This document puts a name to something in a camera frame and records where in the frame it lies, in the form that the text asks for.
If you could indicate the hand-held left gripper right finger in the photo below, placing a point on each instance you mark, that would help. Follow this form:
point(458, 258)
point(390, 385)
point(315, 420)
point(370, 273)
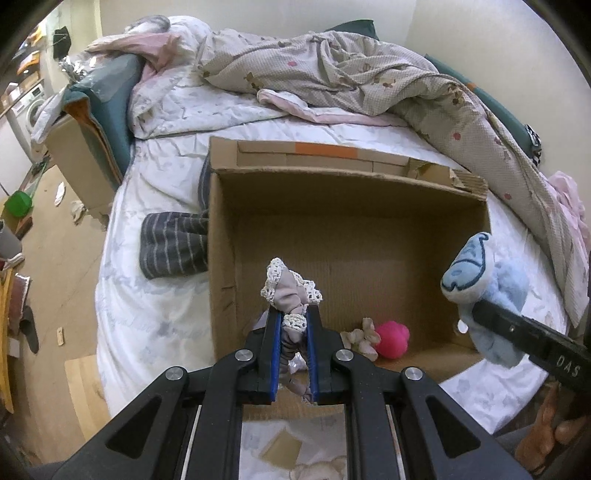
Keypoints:
point(312, 350)

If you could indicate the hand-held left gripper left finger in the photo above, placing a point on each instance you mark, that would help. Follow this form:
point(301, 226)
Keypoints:
point(275, 350)

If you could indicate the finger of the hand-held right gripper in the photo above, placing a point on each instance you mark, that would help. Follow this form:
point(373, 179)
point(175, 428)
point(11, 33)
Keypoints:
point(508, 325)

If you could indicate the cream ruffled scrunchie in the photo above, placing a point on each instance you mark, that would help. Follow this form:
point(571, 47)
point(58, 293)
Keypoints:
point(362, 339)

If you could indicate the light blue plush toy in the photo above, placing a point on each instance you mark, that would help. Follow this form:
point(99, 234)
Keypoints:
point(485, 277)

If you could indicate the beige lace scrunchie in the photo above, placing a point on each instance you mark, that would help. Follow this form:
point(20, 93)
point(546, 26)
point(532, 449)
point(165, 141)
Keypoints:
point(288, 288)

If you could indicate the pink rubber ball toy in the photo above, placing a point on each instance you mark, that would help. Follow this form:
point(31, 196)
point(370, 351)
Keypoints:
point(392, 340)

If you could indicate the brown cardboard box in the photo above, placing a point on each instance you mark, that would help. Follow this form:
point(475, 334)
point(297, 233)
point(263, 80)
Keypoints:
point(360, 249)

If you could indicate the person's right hand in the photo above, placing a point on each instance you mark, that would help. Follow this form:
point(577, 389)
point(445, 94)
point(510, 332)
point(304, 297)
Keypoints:
point(547, 429)

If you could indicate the small cardboard piece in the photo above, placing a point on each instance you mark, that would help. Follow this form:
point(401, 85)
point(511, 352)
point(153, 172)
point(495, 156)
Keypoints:
point(281, 447)

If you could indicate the bed with white printed sheet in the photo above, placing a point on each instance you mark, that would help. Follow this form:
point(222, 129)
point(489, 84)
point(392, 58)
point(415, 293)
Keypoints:
point(152, 314)

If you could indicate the light pink garment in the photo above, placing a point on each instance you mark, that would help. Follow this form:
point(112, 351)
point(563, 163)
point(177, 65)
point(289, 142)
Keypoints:
point(565, 198)

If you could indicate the grey striped pants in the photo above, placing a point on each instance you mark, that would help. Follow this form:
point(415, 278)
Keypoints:
point(173, 249)

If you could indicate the black white small object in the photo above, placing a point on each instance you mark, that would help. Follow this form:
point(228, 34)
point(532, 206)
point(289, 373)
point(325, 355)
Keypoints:
point(532, 143)

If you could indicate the small beige floor item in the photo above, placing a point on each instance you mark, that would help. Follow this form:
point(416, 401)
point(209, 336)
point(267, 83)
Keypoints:
point(59, 335)

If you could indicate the long teal pillow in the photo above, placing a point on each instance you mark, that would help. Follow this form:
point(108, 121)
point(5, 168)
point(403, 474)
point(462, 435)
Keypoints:
point(489, 106)

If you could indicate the crumpled tissue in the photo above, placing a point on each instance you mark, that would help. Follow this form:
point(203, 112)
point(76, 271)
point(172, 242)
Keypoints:
point(77, 211)

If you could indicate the black slipper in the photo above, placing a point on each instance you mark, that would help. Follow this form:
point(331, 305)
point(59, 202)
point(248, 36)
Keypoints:
point(30, 330)

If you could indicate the white paper scrap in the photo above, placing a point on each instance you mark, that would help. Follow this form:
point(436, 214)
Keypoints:
point(59, 194)

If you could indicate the yellow wooden chair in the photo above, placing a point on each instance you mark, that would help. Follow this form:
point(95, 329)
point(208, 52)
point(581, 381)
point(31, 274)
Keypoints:
point(7, 346)

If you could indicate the beige bedside cabinet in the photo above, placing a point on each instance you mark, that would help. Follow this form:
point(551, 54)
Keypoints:
point(78, 161)

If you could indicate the beige floral duvet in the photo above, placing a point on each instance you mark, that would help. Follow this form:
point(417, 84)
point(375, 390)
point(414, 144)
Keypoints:
point(369, 69)

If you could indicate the grey plastic bin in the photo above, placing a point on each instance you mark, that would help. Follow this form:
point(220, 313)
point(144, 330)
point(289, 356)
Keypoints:
point(9, 240)

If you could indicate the green plastic dustpan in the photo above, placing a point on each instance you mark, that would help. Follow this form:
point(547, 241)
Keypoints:
point(17, 204)

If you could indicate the teal orange-edged cushion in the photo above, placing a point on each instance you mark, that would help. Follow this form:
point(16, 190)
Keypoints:
point(111, 101)

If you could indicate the dark teal pillow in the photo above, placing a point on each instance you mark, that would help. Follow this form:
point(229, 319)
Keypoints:
point(351, 27)

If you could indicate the white cloth pile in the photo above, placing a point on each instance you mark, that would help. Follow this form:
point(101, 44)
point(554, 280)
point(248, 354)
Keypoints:
point(48, 113)

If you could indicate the pink blanket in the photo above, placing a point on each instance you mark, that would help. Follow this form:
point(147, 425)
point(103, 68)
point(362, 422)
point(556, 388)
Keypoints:
point(138, 46)

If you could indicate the white washing machine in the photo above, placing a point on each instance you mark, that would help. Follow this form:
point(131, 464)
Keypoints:
point(30, 108)

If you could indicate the silver foil bag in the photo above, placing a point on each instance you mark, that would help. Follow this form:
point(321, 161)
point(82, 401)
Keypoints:
point(74, 69)

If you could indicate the black hanging cloth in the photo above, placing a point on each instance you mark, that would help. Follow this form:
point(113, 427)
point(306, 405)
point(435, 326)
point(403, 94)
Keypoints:
point(61, 41)

